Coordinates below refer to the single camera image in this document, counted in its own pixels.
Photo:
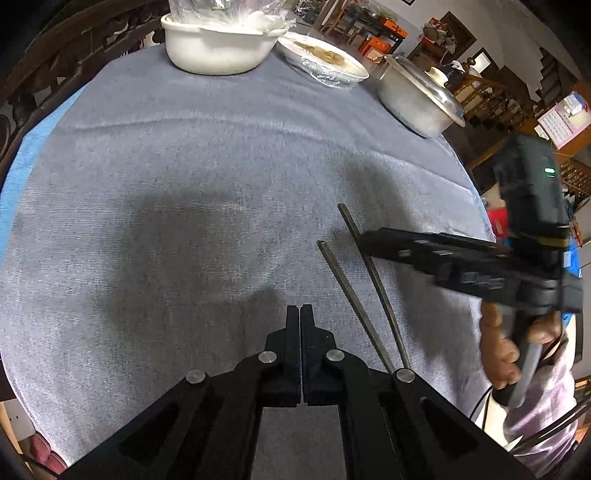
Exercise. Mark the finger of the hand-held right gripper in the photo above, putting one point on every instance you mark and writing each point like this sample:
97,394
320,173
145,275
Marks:
392,244
471,281

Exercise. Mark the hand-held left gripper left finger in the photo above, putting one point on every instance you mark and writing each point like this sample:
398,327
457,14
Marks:
292,332

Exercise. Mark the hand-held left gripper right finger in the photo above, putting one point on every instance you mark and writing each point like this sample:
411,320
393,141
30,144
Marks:
308,332

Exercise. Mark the dark metal chopstick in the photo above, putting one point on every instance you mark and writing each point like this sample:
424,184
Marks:
380,295
352,300

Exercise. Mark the person's right forearm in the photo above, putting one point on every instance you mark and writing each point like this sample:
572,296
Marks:
545,406

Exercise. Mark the person's right hand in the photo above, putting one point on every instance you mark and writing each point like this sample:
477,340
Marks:
501,355

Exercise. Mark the red container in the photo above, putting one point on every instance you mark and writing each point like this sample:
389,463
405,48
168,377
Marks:
497,224

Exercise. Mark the blue jacket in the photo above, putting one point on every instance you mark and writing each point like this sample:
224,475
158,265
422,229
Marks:
575,258

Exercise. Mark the wooden stair railing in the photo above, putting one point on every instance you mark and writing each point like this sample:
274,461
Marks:
489,87

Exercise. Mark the aluminium pot lid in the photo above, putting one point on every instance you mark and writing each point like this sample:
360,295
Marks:
443,92

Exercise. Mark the aluminium cooking pot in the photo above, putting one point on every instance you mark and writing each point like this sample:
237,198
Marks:
406,101

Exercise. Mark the dark wooden cabinet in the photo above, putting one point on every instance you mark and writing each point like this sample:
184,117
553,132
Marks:
445,37

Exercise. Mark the plastic-wrapped food plate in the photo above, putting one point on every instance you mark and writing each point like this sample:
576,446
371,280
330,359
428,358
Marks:
323,69

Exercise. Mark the grey tablecloth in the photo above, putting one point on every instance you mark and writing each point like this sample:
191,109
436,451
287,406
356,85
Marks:
184,161

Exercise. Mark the cluttered wooden shelf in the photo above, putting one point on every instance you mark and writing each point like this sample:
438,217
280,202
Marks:
369,32

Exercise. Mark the white ceramic pot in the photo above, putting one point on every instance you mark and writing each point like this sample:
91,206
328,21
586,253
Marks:
207,50

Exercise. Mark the red chair cushion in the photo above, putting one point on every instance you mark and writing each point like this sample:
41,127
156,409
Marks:
44,454

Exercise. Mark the clear plastic bag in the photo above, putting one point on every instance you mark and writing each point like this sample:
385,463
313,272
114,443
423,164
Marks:
221,14

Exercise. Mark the light blue cloth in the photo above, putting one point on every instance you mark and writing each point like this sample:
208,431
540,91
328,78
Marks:
18,175

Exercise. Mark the carved dark wooden chair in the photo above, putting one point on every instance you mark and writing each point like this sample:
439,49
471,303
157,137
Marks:
55,50

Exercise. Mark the pink wall calendar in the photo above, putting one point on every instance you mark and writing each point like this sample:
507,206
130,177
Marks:
565,124

